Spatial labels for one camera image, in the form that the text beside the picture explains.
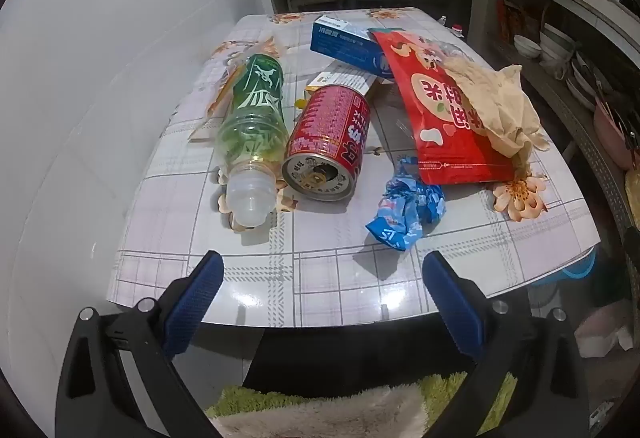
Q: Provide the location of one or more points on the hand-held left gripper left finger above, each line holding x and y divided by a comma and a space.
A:
195, 303

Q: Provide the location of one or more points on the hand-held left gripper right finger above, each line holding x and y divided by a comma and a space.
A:
455, 303

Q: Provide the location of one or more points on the blue plastic basin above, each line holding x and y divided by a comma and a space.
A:
580, 270

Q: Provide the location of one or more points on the blue wrapper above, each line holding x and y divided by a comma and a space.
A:
405, 208

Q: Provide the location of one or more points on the red snack bag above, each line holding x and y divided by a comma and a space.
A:
435, 118

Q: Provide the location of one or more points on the beige paper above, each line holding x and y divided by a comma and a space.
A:
500, 103

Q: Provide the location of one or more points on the green plastic drink bottle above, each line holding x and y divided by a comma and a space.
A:
255, 118

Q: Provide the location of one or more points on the red drink can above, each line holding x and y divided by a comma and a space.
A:
330, 133

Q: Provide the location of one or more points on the clear plastic wrapper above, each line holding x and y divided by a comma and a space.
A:
225, 83

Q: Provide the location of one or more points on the small white yellow box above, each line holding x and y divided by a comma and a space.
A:
345, 78

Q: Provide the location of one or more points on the blue carton box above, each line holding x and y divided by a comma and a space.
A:
345, 43

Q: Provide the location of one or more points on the white paper on floor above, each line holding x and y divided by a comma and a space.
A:
602, 338

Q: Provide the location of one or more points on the pink plastic basin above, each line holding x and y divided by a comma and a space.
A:
615, 143

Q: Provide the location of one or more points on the green white fluffy rug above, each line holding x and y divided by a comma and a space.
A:
350, 413

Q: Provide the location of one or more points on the stack of plates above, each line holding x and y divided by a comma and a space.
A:
582, 83

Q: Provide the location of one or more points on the stack of white bowls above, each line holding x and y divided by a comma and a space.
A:
555, 46

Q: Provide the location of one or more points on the white bowl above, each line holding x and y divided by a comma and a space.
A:
527, 46

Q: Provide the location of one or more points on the red packets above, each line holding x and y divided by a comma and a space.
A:
510, 21

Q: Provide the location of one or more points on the red cap plastic bottle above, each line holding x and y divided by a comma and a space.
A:
458, 31

